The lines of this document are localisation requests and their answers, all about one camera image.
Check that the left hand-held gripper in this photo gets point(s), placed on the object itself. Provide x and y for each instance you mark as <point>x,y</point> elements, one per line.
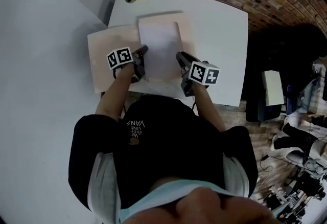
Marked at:
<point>120,58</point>

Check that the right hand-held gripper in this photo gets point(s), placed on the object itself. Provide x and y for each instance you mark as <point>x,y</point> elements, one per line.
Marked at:
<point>204,73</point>

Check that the white A4 paper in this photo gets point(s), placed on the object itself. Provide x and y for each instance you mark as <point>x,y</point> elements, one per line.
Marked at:
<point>159,36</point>

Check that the person's left forearm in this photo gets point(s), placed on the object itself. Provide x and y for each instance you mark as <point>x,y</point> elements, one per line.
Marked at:
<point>115,95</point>

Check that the person's right forearm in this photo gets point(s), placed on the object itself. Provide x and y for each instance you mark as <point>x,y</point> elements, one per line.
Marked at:
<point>207,105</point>

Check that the person's black t-shirt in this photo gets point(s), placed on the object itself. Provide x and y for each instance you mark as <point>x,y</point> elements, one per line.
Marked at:
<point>166,146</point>

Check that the white box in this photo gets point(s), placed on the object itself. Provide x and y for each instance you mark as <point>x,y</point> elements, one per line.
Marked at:
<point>272,87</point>

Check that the blue chair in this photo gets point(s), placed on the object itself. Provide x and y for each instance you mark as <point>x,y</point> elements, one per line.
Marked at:
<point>290,100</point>

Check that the light blue face mask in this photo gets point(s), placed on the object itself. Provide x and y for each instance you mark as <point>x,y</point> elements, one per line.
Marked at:
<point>158,196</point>

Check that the person's face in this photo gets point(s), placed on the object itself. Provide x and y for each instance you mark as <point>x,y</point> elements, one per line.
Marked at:
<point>204,207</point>

